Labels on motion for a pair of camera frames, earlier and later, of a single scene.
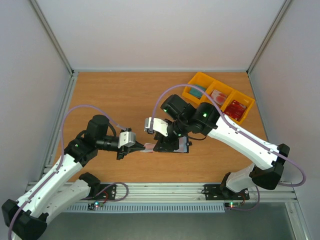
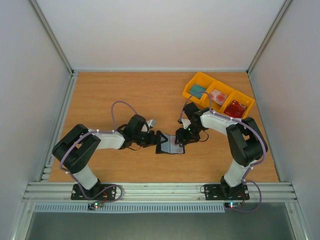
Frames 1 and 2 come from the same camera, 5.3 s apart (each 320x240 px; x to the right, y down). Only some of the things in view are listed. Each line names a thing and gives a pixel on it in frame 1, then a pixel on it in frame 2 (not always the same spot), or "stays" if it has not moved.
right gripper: (164, 139) -> (181, 136)
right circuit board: (232, 205) stays
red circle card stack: (219, 98) stays
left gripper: (125, 150) -> (154, 141)
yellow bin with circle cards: (221, 93) stays
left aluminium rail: (51, 154) stays
